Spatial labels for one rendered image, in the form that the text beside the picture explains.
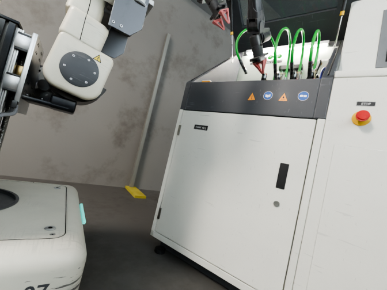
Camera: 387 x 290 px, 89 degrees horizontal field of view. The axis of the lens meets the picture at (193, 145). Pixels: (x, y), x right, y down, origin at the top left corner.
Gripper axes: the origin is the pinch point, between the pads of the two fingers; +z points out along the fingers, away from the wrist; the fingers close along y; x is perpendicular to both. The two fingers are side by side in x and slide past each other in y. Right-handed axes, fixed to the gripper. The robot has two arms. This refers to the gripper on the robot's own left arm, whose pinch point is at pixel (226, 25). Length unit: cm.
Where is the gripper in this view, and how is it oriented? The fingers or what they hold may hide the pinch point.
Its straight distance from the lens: 132.9
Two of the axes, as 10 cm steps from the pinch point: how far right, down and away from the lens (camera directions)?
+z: 5.4, 8.4, 0.7
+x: -7.4, 5.1, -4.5
